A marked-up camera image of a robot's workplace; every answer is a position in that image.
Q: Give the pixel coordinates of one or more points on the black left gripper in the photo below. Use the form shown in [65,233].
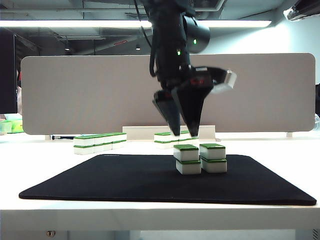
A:
[195,77]

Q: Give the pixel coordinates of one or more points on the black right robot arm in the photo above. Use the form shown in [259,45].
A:
[305,11]

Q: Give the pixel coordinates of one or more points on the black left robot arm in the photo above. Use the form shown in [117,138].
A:
[170,37]

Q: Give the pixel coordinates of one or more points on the black ceiling spot lamp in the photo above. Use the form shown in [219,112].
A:
[67,48]
[137,46]

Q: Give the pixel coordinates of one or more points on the black fabric desk mat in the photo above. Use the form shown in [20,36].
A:
[112,180]

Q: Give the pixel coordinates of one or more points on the grey fabric desk divider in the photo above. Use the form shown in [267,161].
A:
[75,95]

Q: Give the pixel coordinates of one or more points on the white divider foot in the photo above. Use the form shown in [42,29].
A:
[47,137]
[289,135]

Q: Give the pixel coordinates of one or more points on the black marker pen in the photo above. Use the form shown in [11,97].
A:
[66,137]

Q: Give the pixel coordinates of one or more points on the clear plastic bottle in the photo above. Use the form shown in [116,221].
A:
[317,122]

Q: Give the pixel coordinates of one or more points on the white ceiling pipe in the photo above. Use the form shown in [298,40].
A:
[75,10]

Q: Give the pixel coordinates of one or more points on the person behind divider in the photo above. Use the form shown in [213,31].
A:
[19,100]

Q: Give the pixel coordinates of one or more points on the bright green carton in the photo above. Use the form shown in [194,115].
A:
[17,126]

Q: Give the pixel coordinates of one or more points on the green white carton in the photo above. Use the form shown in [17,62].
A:
[5,127]

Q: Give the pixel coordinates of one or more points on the black cabinet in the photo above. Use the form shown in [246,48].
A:
[7,75]

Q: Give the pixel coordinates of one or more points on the round metal lock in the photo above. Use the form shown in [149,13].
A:
[51,233]

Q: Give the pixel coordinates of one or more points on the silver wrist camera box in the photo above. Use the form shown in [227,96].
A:
[228,80]

